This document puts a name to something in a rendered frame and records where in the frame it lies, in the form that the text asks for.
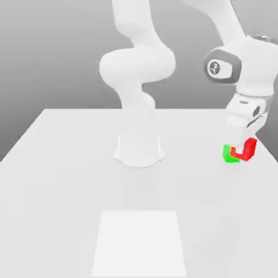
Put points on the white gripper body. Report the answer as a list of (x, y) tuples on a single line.
[(239, 120)]

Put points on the small red cube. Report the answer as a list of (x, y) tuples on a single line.
[(249, 149)]

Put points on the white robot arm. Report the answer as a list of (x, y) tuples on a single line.
[(136, 65)]

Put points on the small green cube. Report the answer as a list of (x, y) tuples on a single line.
[(227, 155)]

